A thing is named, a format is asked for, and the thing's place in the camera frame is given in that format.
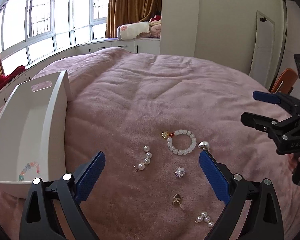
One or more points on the red cloth on bench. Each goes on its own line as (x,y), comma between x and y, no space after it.
(5,79)

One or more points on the white storage tray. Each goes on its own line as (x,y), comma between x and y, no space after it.
(32,129)

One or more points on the white rolled pillow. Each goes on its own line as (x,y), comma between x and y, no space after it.
(133,31)

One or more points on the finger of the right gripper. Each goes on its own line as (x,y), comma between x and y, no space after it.
(273,98)
(275,129)

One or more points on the pink plush toys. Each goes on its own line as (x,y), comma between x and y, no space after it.
(155,26)

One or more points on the orange chair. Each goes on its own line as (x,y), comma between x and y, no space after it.
(284,84)

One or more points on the pink bed blanket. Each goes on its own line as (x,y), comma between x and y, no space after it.
(123,101)

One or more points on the white door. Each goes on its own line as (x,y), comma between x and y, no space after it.
(263,51)

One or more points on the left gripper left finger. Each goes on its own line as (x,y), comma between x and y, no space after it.
(74,188)

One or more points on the large bay window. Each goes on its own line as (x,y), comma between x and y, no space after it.
(32,29)

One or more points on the four pearl drop earring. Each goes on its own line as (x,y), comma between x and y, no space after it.
(146,159)

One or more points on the brown right curtain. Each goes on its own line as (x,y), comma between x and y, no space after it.
(129,11)

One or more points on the pearl cluster earring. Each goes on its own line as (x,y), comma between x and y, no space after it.
(204,217)

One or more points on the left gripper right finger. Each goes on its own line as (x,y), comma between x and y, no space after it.
(220,177)

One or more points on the gold heart earring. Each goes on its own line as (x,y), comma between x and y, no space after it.
(177,201)

